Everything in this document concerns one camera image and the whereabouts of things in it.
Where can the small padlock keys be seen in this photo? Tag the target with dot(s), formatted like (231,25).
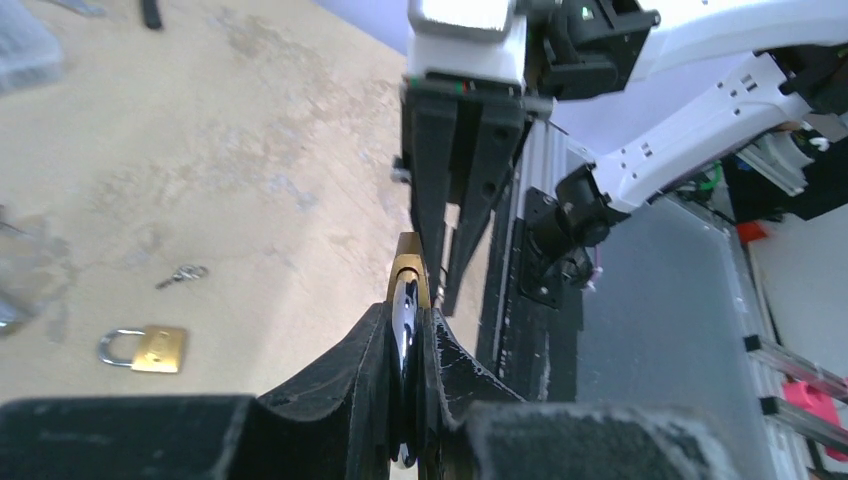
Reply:
(183,273)

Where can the clear plastic organizer box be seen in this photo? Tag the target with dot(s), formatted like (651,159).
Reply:
(30,54)

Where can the aluminium frame rail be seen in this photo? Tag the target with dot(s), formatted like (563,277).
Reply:
(674,319)

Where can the large brass padlock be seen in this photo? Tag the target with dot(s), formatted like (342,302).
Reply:
(407,295)

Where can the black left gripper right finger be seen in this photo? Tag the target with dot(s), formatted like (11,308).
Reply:
(472,426)

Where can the small brass padlock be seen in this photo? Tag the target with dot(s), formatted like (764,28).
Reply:
(160,349)

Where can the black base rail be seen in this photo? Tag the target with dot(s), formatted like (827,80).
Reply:
(528,341)

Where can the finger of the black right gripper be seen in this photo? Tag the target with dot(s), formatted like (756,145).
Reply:
(429,124)
(483,149)

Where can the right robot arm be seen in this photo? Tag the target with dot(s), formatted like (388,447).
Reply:
(667,86)

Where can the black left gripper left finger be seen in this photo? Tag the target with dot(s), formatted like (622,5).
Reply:
(329,421)

